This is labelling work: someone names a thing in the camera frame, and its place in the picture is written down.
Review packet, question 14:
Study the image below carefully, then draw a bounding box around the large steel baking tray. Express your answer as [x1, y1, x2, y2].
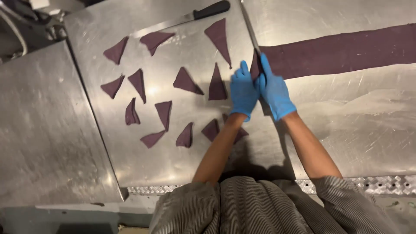
[63, 0, 296, 190]

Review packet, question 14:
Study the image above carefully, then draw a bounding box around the long purple dough strip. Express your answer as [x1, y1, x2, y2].
[259, 23, 416, 80]

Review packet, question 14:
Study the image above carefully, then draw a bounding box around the purple dough wedge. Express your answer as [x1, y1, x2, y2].
[250, 49, 263, 81]

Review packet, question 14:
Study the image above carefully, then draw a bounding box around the black handled kitchen knife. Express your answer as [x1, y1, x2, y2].
[130, 0, 231, 39]

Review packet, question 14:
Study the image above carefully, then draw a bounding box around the grey striped work shirt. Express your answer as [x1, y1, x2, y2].
[149, 175, 405, 234]

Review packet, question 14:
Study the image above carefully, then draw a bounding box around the group of purple dough triangles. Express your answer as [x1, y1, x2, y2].
[100, 18, 250, 149]

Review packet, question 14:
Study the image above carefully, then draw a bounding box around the white cable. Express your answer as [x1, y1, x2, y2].
[0, 9, 28, 57]

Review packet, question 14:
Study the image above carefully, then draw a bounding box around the person's right hand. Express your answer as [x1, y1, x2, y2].
[256, 54, 298, 122]

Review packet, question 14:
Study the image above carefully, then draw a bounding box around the person's left hand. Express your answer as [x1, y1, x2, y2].
[229, 60, 261, 122]

